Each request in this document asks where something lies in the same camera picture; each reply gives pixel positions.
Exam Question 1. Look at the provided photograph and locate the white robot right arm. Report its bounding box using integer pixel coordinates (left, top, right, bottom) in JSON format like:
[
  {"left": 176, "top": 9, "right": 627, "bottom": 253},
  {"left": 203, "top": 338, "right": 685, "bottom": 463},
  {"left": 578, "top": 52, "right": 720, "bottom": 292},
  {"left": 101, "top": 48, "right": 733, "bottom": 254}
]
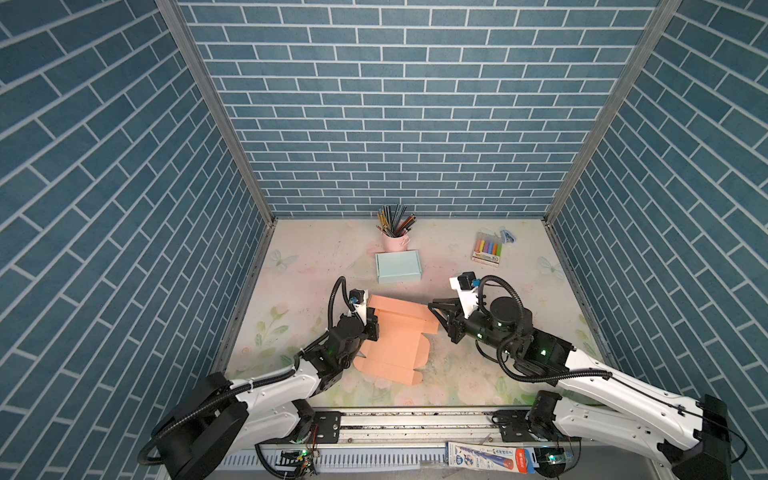
[{"left": 427, "top": 272, "right": 746, "bottom": 479}]

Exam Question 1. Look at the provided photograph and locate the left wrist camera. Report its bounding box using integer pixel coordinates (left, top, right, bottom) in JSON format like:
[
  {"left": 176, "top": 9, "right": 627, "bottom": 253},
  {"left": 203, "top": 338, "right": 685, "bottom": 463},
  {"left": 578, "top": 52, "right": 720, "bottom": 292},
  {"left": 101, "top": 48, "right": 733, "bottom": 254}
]
[{"left": 348, "top": 289, "right": 368, "bottom": 325}]

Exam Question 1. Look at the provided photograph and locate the right aluminium corner post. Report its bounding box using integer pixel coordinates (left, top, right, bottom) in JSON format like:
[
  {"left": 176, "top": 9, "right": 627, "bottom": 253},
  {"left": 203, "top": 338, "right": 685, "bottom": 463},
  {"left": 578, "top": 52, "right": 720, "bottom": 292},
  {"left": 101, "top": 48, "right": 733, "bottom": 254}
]
[{"left": 543, "top": 0, "right": 682, "bottom": 229}]

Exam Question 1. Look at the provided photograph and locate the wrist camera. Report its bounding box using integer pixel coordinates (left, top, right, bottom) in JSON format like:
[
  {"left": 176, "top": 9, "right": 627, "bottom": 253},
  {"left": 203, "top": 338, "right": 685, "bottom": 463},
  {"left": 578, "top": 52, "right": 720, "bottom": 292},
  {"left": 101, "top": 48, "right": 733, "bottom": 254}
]
[
  {"left": 348, "top": 289, "right": 368, "bottom": 325},
  {"left": 449, "top": 271, "right": 479, "bottom": 318}
]

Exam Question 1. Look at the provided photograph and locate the pink paper box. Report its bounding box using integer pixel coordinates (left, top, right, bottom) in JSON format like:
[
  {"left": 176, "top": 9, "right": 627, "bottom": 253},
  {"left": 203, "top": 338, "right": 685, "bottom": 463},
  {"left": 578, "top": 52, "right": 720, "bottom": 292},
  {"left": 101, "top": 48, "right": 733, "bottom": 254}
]
[{"left": 353, "top": 295, "right": 440, "bottom": 386}]

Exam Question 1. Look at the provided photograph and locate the white toothpaste style box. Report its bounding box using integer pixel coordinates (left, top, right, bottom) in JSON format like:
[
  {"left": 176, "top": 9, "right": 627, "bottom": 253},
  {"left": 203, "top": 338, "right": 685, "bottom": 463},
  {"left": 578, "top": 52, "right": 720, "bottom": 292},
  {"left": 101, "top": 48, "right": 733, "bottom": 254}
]
[{"left": 446, "top": 442, "right": 539, "bottom": 474}]

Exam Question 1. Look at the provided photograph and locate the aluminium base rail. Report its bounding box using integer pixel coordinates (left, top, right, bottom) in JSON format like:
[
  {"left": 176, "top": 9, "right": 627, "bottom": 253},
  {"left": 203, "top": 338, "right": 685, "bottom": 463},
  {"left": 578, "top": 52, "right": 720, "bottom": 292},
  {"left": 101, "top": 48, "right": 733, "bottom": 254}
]
[{"left": 173, "top": 405, "right": 667, "bottom": 448}]

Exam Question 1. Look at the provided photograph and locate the left aluminium corner post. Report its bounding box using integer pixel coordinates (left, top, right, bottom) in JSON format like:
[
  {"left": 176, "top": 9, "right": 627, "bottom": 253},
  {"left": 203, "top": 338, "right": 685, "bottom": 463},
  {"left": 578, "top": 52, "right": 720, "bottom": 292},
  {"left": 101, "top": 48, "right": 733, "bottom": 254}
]
[{"left": 156, "top": 0, "right": 275, "bottom": 227}]

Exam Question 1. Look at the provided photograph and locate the bundle of coloured pencils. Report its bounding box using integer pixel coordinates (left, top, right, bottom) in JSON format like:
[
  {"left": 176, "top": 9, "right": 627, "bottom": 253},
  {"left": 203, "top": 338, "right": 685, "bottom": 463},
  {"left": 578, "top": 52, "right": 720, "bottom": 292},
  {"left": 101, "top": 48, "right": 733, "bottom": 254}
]
[{"left": 377, "top": 204, "right": 417, "bottom": 238}]

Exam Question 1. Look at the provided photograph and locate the pack of coloured markers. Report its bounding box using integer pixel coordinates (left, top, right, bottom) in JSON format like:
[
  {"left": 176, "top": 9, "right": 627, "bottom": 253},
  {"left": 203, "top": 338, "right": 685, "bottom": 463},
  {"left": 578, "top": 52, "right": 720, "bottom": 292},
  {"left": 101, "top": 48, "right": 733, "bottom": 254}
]
[{"left": 470, "top": 232, "right": 503, "bottom": 266}]

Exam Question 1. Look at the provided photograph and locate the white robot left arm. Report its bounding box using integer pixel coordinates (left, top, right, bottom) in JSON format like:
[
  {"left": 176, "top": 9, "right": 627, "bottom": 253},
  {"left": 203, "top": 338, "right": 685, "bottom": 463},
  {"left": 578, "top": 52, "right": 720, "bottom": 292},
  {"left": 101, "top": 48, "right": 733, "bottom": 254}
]
[{"left": 137, "top": 277, "right": 379, "bottom": 479}]

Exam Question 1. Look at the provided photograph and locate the light blue paper box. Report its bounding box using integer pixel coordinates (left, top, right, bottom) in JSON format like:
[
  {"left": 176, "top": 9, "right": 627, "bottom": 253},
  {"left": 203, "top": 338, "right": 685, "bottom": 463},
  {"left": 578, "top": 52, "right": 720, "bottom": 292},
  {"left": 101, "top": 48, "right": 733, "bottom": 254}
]
[{"left": 375, "top": 250, "right": 423, "bottom": 284}]

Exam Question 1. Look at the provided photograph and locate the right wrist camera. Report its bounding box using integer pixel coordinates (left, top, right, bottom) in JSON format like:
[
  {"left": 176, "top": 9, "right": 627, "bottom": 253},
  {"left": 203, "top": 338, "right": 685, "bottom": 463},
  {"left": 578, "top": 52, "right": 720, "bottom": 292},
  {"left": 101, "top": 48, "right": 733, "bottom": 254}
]
[{"left": 449, "top": 271, "right": 479, "bottom": 318}]

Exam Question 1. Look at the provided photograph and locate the pink metal pencil bucket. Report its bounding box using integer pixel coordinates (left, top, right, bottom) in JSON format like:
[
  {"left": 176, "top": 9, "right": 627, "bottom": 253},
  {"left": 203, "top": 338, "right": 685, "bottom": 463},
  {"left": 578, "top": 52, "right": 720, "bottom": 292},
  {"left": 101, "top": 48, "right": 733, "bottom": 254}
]
[{"left": 382, "top": 233, "right": 410, "bottom": 253}]

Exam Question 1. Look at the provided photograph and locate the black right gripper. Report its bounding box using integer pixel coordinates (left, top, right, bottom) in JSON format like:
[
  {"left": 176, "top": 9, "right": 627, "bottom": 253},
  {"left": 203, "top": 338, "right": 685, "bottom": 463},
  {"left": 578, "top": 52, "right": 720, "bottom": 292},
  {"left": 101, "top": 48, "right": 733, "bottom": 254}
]
[{"left": 428, "top": 297, "right": 517, "bottom": 358}]

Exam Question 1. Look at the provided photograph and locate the aluminium corner post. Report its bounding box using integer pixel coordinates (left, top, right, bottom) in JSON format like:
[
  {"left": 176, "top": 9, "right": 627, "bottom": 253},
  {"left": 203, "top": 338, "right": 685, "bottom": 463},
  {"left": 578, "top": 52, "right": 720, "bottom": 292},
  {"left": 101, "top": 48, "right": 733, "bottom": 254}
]
[
  {"left": 156, "top": 0, "right": 275, "bottom": 227},
  {"left": 543, "top": 0, "right": 682, "bottom": 229}
]

